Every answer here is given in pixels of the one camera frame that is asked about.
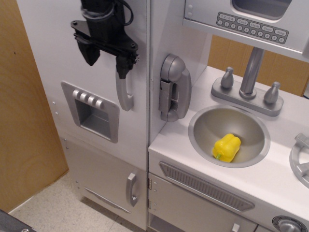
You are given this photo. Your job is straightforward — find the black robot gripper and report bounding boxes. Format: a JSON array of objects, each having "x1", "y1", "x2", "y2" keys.
[{"x1": 71, "y1": 15, "x2": 140, "y2": 79}]

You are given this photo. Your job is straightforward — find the silver freezer door handle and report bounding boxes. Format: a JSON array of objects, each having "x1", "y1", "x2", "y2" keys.
[{"x1": 126, "y1": 173, "x2": 138, "y2": 207}]

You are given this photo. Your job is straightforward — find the silver stove burner ring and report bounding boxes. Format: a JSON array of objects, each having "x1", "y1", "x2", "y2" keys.
[{"x1": 289, "y1": 132, "x2": 309, "y2": 189}]

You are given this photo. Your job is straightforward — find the silver toy wall phone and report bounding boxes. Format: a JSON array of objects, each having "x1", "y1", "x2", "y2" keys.
[{"x1": 159, "y1": 54, "x2": 192, "y2": 122}]

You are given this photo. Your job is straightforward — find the white toy oven door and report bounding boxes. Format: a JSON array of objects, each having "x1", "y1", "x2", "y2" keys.
[{"x1": 148, "y1": 174, "x2": 257, "y2": 232}]

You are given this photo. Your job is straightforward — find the white toy kitchen cabinet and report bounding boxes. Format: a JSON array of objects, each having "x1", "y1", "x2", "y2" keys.
[{"x1": 148, "y1": 0, "x2": 309, "y2": 232}]

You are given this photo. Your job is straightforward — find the silver toy faucet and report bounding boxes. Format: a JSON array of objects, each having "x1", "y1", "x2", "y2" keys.
[{"x1": 211, "y1": 47, "x2": 284, "y2": 116}]

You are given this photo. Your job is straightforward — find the silver oven vent panel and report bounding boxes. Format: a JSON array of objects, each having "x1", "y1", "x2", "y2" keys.
[{"x1": 159, "y1": 161, "x2": 255, "y2": 212}]

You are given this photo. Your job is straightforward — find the white toy fridge door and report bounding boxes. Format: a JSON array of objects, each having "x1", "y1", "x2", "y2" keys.
[{"x1": 17, "y1": 0, "x2": 149, "y2": 170}]

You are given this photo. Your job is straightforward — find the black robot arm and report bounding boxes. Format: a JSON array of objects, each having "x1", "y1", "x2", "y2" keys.
[{"x1": 71, "y1": 0, "x2": 139, "y2": 79}]

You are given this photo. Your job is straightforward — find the silver oven knob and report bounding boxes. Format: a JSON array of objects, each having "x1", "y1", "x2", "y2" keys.
[{"x1": 272, "y1": 216, "x2": 308, "y2": 232}]

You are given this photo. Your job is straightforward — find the silver fridge door handle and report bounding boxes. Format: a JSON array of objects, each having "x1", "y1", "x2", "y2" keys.
[{"x1": 115, "y1": 71, "x2": 134, "y2": 111}]

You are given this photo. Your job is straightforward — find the silver round sink bowl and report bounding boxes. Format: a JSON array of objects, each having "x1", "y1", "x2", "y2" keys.
[{"x1": 188, "y1": 106, "x2": 270, "y2": 168}]

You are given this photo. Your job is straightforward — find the black case corner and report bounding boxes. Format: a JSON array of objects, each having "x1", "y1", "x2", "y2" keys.
[{"x1": 0, "y1": 210, "x2": 36, "y2": 232}]

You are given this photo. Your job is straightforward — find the wooden board panel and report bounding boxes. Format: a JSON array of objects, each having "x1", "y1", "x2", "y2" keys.
[{"x1": 0, "y1": 0, "x2": 68, "y2": 212}]

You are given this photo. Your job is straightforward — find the white toy freezer door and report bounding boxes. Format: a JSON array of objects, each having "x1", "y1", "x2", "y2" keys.
[{"x1": 60, "y1": 137, "x2": 148, "y2": 230}]

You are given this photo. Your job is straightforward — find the yellow toy bell pepper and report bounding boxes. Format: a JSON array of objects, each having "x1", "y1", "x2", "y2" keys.
[{"x1": 212, "y1": 133, "x2": 241, "y2": 162}]

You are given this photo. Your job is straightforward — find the white toy microwave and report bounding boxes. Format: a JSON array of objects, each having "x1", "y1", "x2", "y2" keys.
[{"x1": 183, "y1": 0, "x2": 309, "y2": 62}]

